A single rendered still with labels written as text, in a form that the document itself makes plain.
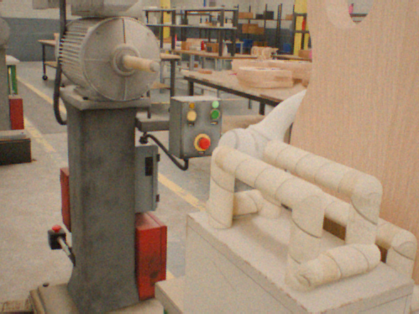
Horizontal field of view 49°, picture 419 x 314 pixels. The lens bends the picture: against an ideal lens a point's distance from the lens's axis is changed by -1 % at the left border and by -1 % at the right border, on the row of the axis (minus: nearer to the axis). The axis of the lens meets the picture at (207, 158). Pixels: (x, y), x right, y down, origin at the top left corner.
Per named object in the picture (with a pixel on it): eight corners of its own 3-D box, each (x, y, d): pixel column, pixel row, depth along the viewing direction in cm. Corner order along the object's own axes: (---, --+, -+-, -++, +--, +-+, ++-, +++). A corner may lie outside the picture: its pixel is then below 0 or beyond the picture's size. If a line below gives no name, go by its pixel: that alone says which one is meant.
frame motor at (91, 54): (54, 87, 171) (51, 14, 163) (124, 86, 184) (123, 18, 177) (86, 106, 137) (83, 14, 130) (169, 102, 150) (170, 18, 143)
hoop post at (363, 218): (335, 264, 54) (345, 186, 51) (355, 258, 55) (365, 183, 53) (356, 276, 51) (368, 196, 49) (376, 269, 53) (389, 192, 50)
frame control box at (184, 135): (138, 159, 177) (138, 91, 170) (189, 154, 187) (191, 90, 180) (166, 179, 156) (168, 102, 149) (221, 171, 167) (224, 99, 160)
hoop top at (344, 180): (257, 160, 66) (259, 138, 65) (275, 158, 67) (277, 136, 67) (365, 210, 49) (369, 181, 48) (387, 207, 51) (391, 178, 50)
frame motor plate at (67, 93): (54, 94, 175) (54, 84, 174) (115, 91, 187) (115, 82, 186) (80, 110, 145) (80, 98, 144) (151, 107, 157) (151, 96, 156)
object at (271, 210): (254, 212, 68) (258, 149, 65) (271, 208, 70) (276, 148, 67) (266, 220, 65) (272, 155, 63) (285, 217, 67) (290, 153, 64)
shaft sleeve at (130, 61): (136, 63, 139) (128, 69, 138) (130, 54, 137) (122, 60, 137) (161, 69, 124) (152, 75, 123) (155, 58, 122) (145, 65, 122)
